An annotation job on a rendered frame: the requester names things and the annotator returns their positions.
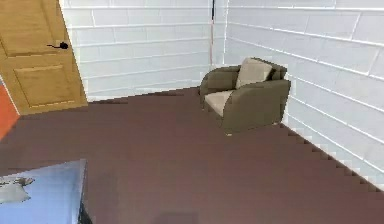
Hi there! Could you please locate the pale grey bowl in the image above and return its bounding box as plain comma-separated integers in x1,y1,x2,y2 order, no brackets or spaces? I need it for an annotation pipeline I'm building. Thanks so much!
0,176,36,205

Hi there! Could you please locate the olive green armchair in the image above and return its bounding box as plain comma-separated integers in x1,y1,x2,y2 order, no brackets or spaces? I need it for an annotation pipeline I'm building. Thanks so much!
199,56,292,136

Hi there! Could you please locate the thin dark floor lamp pole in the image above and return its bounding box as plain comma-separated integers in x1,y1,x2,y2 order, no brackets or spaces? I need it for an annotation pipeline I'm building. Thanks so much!
209,0,216,70

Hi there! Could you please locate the light wooden room door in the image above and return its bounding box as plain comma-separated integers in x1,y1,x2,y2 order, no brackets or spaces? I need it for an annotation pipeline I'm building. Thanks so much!
0,0,89,116

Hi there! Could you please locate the blue glossy table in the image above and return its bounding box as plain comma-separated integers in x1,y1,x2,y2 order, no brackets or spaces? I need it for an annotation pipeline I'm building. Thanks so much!
0,158,94,224

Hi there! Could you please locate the black door handle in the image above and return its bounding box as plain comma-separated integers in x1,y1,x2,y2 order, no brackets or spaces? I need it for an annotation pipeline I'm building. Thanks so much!
46,41,70,51

